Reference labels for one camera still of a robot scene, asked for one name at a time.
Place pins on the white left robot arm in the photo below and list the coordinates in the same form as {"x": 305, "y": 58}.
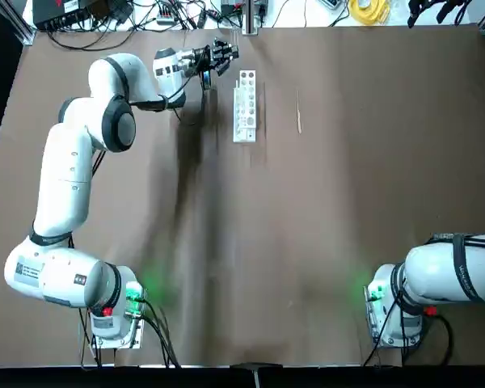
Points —
{"x": 64, "y": 182}

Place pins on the black electronics box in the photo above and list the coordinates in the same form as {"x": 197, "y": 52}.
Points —
{"x": 56, "y": 16}

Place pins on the black gadget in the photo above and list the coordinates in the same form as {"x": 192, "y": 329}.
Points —
{"x": 416, "y": 12}

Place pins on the grey power strip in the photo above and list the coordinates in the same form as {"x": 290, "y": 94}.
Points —
{"x": 234, "y": 3}

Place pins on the clear glass test tube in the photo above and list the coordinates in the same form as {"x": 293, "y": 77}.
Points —
{"x": 236, "y": 42}

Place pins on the yellow plastic container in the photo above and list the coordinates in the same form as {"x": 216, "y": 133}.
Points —
{"x": 368, "y": 10}

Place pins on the aluminium profile post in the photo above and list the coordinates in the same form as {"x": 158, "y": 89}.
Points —
{"x": 250, "y": 16}

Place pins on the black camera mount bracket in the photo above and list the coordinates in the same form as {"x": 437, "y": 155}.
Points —
{"x": 256, "y": 374}

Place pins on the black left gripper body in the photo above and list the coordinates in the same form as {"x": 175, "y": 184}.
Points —
{"x": 208, "y": 56}

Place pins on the white test tube rack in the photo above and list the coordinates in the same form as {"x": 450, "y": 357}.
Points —
{"x": 245, "y": 113}

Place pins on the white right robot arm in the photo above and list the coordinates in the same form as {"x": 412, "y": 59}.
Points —
{"x": 440, "y": 275}

